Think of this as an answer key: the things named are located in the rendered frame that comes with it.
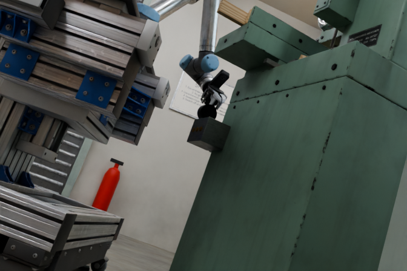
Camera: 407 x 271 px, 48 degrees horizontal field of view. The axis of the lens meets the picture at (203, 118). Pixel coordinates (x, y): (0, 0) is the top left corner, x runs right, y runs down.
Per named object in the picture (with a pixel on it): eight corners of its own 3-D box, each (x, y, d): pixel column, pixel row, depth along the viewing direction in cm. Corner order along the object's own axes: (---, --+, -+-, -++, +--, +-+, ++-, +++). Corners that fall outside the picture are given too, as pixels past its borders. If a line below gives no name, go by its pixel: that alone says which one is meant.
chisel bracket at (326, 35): (331, 57, 156) (338, 35, 158) (360, 48, 143) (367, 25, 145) (314, 47, 153) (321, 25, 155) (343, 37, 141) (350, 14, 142)
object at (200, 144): (206, 150, 151) (214, 128, 153) (222, 150, 140) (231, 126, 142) (185, 141, 149) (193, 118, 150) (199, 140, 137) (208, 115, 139)
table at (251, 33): (332, 126, 180) (336, 112, 181) (392, 121, 152) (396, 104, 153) (200, 59, 159) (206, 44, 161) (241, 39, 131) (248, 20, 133)
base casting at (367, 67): (329, 152, 167) (336, 129, 169) (478, 150, 114) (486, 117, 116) (227, 103, 152) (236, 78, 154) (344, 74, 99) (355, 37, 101)
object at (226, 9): (355, 90, 154) (358, 80, 155) (359, 89, 152) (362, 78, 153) (216, 12, 135) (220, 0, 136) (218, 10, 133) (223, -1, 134)
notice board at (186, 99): (228, 132, 451) (242, 91, 461) (228, 132, 449) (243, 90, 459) (168, 107, 438) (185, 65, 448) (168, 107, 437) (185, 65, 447)
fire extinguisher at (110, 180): (102, 227, 407) (126, 164, 420) (102, 229, 389) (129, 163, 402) (82, 220, 404) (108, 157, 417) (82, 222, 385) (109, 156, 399)
